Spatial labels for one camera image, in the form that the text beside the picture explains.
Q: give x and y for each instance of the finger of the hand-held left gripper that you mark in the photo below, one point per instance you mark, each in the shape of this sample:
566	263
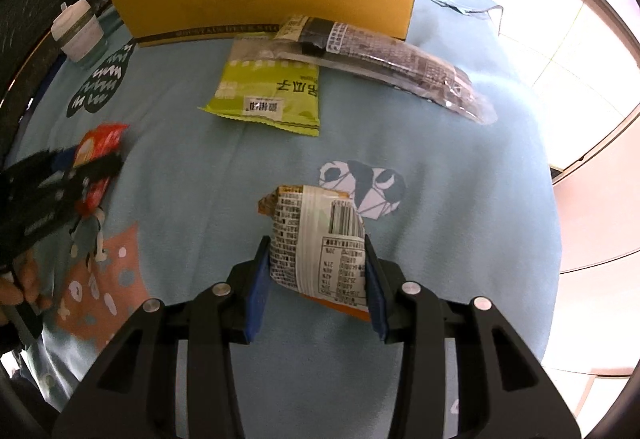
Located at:
64	159
102	165

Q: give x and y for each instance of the red snack packet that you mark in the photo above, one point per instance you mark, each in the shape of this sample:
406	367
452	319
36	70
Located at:
100	139

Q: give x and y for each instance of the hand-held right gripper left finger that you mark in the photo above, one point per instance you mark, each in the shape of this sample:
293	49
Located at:
257	289

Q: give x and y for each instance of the orange cracker packet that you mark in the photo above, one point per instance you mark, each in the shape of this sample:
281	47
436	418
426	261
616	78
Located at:
320	249

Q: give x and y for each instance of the long black clear snack packet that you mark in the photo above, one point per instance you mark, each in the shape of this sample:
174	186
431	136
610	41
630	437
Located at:
390	59

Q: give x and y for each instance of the bright green snack packet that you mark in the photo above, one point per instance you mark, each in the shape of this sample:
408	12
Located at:
270	94

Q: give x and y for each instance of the light blue printed tablecloth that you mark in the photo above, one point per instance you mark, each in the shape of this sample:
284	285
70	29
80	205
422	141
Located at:
450	169

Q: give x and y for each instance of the beige cup with straw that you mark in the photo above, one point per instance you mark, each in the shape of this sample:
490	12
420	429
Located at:
77	36

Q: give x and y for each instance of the person's left hand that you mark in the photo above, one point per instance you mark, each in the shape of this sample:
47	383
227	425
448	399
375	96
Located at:
27	284

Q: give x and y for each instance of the white cabinet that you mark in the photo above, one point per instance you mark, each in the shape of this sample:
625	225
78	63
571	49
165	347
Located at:
600	229

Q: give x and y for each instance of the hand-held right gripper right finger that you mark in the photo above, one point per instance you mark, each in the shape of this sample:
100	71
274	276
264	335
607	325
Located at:
375	299

